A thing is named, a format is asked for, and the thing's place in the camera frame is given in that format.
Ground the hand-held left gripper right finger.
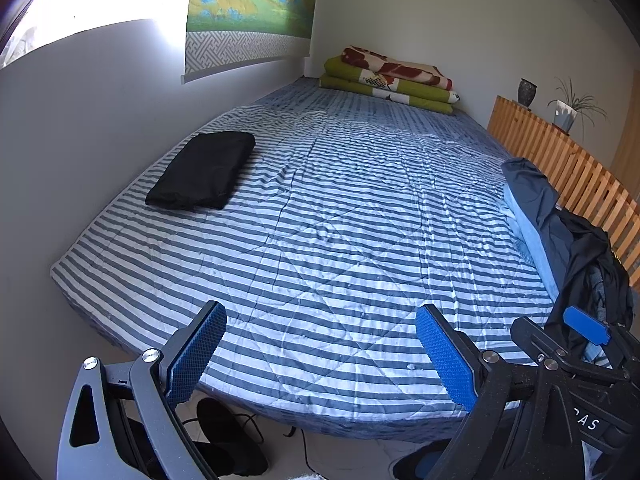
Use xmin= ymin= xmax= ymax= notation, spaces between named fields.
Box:
xmin=415 ymin=303 xmax=546 ymax=480

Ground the folded green quilt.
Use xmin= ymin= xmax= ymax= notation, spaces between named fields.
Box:
xmin=319 ymin=56 xmax=461 ymax=116

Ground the black slipper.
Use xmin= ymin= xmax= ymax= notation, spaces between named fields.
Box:
xmin=195 ymin=397 xmax=268 ymax=478

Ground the dark ceramic pot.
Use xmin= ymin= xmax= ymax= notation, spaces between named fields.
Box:
xmin=517 ymin=77 xmax=538 ymax=110

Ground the light blue denim garment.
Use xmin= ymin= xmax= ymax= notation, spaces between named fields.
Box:
xmin=501 ymin=185 xmax=561 ymax=311

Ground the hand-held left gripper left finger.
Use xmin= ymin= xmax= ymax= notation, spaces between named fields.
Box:
xmin=57 ymin=301 xmax=228 ymax=480

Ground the wooden slatted rail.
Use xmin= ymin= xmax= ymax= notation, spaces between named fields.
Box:
xmin=487 ymin=94 xmax=640 ymax=291

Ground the navy garment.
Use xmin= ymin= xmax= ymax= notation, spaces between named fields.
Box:
xmin=501 ymin=157 xmax=573 ymax=286

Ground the landscape wall poster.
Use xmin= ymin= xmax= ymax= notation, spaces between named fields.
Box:
xmin=179 ymin=0 xmax=321 ymax=83

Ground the dark blue shoe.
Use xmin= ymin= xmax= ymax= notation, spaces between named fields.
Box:
xmin=392 ymin=439 xmax=453 ymax=480

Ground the black jacket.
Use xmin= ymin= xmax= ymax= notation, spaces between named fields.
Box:
xmin=145 ymin=131 xmax=257 ymax=211

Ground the wooden door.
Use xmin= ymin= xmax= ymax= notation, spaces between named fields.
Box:
xmin=607 ymin=110 xmax=640 ymax=196

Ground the black garment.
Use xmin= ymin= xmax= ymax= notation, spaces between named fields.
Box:
xmin=545 ymin=207 xmax=635 ymax=356

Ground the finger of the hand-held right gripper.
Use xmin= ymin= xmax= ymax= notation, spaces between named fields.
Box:
xmin=510 ymin=316 xmax=622 ymax=385
xmin=562 ymin=306 xmax=640 ymax=376

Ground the potted plant in white pot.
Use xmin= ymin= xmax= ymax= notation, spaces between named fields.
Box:
xmin=546 ymin=77 xmax=610 ymax=143

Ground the bright window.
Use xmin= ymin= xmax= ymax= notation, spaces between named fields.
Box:
xmin=0 ymin=0 xmax=196 ymax=71

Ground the blue striped bed quilt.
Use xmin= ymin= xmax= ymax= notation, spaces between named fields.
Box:
xmin=50 ymin=76 xmax=576 ymax=443

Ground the black cable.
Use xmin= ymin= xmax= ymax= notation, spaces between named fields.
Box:
xmin=287 ymin=422 xmax=321 ymax=476

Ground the folded red patterned blanket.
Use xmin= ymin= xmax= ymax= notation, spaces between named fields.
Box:
xmin=341 ymin=45 xmax=453 ymax=92

